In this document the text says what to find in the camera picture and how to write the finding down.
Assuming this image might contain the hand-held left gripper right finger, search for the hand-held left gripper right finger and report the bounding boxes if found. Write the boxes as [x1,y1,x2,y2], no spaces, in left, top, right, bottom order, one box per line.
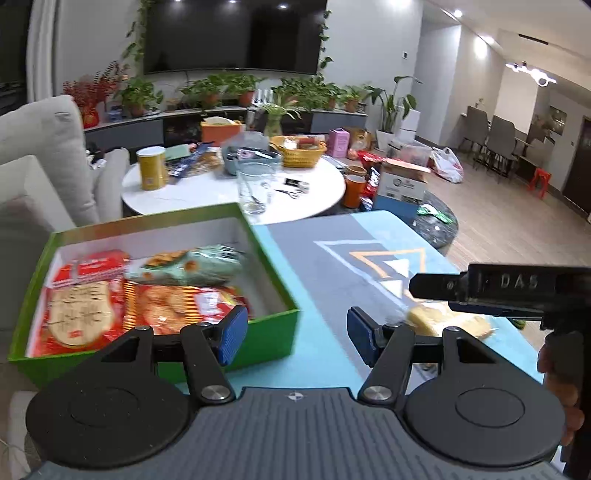
[346,306,497,408]

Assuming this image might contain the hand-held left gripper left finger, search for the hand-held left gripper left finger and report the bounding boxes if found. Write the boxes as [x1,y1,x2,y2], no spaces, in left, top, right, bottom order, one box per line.
[95,305,250,404]

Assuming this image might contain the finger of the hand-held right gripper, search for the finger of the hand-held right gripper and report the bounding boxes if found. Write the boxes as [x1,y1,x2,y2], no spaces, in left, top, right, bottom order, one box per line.
[409,272,465,300]
[448,301,546,320]

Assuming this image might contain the bread loaf packet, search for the bread loaf packet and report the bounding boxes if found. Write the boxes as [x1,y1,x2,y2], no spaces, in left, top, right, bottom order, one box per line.
[407,301,492,339]

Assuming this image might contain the green cardboard box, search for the green cardboard box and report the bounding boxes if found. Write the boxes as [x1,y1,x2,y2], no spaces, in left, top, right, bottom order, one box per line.
[8,203,302,388]

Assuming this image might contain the red-orange round cracker packet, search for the red-orange round cracker packet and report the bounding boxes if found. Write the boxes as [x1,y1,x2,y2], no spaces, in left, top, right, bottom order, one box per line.
[124,284,252,336]

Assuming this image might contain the light green cracker packet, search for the light green cracker packet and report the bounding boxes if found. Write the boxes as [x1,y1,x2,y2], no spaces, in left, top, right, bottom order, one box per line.
[124,244,247,287]

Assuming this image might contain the red snack packet white stripe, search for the red snack packet white stripe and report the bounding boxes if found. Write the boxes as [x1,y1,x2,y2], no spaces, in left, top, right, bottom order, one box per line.
[71,249,132,280]

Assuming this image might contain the red packet with beige cracker print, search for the red packet with beige cracker print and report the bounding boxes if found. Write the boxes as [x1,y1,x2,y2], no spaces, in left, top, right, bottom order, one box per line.
[32,263,130,357]

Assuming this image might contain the person's right hand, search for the person's right hand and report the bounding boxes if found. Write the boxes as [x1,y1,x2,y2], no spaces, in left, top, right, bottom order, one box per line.
[537,345,585,447]

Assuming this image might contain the dark marble round table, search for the dark marble round table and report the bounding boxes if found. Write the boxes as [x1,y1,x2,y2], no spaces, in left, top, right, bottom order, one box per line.
[360,189,460,252]

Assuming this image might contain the green sachets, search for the green sachets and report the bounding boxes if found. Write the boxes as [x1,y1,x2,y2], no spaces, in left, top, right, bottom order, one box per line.
[416,204,455,224]

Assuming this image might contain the blue and grey table mat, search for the blue and grey table mat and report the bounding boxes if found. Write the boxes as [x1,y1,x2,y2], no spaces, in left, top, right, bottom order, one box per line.
[252,210,546,388]

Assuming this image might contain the white cardboard box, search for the white cardboard box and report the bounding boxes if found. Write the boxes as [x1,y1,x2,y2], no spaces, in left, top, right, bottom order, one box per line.
[372,158,432,219]

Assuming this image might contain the red plastic stool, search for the red plastic stool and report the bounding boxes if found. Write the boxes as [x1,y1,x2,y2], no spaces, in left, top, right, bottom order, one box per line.
[529,168,552,199]

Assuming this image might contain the white plastic bag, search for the white plastic bag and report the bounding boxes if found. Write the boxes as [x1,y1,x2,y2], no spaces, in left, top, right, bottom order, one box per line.
[430,147,465,184]

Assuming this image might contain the orange mug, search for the orange mug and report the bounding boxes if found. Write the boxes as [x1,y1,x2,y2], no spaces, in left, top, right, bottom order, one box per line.
[342,174,368,208]

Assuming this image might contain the clear storage bin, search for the clear storage bin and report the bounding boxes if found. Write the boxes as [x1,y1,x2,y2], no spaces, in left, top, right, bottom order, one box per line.
[388,138,432,167]

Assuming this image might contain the red foil bags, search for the red foil bags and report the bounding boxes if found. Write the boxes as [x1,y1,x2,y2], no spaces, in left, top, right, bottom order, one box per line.
[358,150,386,199]

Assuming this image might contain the clear glass cup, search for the clear glass cup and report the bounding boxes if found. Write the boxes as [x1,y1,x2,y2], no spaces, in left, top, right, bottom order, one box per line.
[236,161,278,215]

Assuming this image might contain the grey dining chair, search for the grey dining chair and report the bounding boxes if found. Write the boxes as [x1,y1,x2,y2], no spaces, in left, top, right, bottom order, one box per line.
[485,115,518,178]
[459,105,491,160]

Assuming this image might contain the round white coffee table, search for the round white coffee table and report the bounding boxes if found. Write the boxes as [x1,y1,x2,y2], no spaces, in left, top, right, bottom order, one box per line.
[121,154,347,227]

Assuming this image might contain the white air purifier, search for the white air purifier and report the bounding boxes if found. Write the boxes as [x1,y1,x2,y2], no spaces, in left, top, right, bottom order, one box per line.
[396,111,421,144]

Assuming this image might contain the grey-blue bowl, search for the grey-blue bowl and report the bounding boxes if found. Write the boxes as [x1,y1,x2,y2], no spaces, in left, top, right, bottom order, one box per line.
[221,131,283,176]

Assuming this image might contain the pink carton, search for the pink carton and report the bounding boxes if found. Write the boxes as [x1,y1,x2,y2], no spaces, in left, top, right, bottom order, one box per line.
[328,128,350,158]

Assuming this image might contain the tall plant in white pot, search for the tall plant in white pot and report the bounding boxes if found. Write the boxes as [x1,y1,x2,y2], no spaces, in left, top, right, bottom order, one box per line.
[365,76,423,151]

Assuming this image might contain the dark blue flat packet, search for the dark blue flat packet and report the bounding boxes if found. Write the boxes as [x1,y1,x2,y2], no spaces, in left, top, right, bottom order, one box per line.
[167,143,222,183]

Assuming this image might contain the yellow tin can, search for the yellow tin can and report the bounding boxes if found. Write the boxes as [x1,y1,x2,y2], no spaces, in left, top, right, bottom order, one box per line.
[136,146,168,191]

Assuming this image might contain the yellow woven basket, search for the yellow woven basket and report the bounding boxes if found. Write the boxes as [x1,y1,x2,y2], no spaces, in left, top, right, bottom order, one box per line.
[269,135,328,168]

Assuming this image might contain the orange tissue box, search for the orange tissue box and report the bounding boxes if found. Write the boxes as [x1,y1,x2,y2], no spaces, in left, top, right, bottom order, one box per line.
[200,117,244,147]

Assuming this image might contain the potted green plant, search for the potted green plant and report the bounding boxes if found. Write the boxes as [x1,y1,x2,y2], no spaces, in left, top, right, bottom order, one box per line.
[224,74,264,108]
[178,76,227,110]
[279,78,342,112]
[115,78,163,118]
[339,85,370,114]

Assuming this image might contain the ceiling lamp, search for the ceiling lamp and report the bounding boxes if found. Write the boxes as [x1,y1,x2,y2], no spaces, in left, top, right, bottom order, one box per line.
[505,60,557,88]

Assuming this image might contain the plant in glass vase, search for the plant in glass vase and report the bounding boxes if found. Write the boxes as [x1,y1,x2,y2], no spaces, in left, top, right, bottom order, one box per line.
[254,102,301,138]

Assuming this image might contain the grey television cabinet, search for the grey television cabinet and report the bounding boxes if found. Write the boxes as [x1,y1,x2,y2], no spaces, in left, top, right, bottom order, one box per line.
[84,105,369,151]

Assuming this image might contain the green trailing vine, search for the green trailing vine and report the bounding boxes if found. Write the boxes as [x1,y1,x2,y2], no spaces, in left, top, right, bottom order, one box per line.
[122,0,334,77]

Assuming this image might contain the grey armchair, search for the grey armchair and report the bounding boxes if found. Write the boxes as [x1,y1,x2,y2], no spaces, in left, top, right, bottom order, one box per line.
[0,95,131,333]

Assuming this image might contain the red berry branches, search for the red berry branches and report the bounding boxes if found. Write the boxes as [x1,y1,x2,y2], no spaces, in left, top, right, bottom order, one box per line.
[62,62,130,130]

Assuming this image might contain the white curtain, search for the white curtain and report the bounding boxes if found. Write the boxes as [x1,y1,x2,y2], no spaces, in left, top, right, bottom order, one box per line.
[25,0,61,100]

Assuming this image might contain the dark window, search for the dark window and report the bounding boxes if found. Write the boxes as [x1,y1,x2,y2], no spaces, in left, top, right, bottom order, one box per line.
[0,0,33,114]

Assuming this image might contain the wall-mounted television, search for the wall-mounted television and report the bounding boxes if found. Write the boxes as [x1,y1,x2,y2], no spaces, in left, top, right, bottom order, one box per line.
[142,0,328,75]

